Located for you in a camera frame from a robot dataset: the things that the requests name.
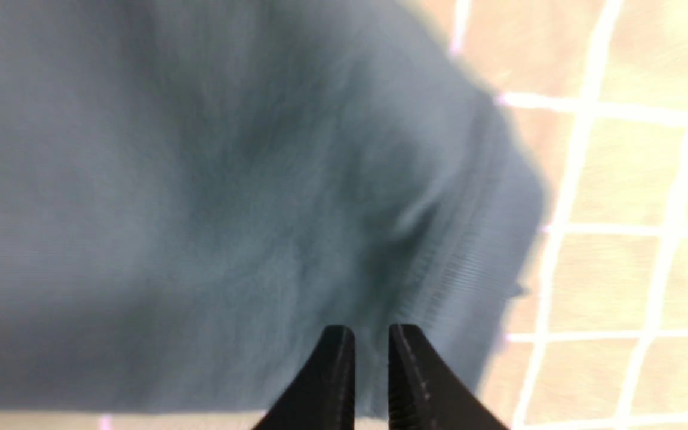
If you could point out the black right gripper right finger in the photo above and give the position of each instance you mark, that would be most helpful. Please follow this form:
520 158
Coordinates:
423 392

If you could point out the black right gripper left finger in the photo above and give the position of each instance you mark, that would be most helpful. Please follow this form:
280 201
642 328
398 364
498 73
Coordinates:
322 395

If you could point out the green long-sleeve top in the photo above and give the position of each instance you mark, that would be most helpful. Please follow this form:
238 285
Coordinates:
191 190

